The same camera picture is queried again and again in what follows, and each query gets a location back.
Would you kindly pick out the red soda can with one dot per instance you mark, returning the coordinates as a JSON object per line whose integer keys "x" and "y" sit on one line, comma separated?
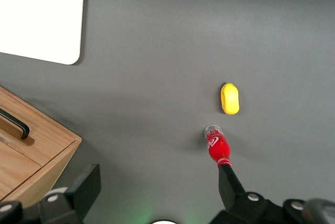
{"x": 218, "y": 146}

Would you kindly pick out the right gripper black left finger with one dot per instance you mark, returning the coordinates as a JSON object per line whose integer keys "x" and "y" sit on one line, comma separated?
{"x": 83, "y": 187}

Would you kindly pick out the cream rectangular tray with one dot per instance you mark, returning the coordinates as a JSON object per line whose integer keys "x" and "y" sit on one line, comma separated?
{"x": 39, "y": 12}

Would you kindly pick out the yellow toy lemon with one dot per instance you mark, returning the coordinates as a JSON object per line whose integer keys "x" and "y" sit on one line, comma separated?
{"x": 230, "y": 99}

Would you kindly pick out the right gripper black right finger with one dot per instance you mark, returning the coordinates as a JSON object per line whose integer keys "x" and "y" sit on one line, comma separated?
{"x": 230, "y": 187}

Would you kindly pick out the wooden two-drawer cabinet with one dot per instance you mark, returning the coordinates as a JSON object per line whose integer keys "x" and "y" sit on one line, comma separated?
{"x": 39, "y": 145}

